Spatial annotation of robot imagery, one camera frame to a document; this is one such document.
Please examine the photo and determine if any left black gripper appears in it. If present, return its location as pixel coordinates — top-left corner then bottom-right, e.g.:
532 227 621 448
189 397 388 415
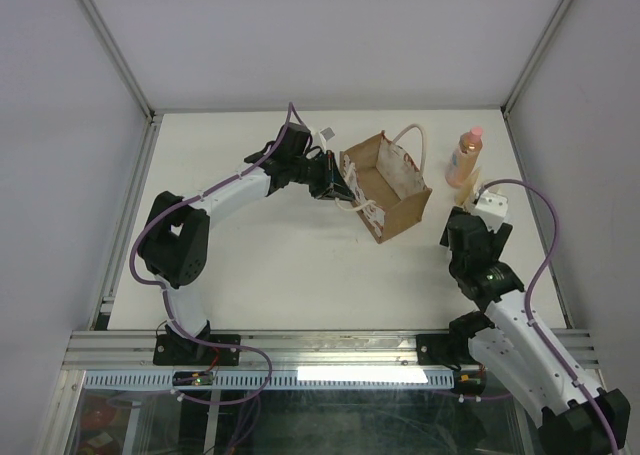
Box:
291 150 356 202

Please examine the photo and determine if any brown canvas bag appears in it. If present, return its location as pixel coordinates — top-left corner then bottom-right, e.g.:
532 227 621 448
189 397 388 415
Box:
339 123 432 244

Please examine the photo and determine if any peach pink-capped bottle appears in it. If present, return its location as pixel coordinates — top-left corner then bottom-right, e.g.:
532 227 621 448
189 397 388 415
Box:
445 126 484 188

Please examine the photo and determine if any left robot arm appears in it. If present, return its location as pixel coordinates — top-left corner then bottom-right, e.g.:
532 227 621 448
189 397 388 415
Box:
130 122 355 364

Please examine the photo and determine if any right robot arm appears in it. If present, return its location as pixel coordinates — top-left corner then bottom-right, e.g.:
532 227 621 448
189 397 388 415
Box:
440 207 631 454

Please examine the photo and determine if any black orange connector box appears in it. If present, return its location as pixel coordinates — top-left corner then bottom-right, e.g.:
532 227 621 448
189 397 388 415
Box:
451 372 487 396

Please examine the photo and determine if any small green-lit circuit board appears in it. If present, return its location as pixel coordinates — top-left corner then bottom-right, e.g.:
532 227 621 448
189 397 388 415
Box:
172 372 215 386

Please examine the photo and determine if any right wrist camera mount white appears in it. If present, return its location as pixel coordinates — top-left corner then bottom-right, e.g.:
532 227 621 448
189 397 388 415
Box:
465 187 509 232

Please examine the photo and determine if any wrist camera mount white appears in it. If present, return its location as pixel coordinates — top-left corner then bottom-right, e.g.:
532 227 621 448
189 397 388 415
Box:
309 126 336 151
465 187 509 232

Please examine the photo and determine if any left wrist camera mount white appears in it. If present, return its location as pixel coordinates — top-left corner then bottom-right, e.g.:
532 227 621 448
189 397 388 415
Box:
309 126 336 151

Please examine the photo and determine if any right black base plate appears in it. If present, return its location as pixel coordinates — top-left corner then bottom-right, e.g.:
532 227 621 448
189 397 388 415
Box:
415 333 476 370

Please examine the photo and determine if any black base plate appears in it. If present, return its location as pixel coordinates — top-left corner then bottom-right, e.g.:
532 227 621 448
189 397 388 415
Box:
153 334 240 367
415 333 476 370

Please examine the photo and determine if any white slotted cable duct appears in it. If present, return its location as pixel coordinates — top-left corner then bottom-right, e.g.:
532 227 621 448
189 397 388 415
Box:
84 365 454 391

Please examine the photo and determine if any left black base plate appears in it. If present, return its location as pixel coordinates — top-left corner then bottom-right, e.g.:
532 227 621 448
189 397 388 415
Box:
153 334 240 367

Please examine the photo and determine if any right aluminium frame post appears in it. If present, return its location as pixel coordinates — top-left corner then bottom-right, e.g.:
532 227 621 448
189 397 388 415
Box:
502 0 594 119

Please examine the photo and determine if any aluminium frame post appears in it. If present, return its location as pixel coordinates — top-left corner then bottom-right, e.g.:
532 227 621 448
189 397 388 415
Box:
76 0 155 120
502 0 594 119

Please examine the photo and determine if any left aluminium frame post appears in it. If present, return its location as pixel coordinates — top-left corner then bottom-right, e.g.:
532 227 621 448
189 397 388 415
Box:
76 0 155 120

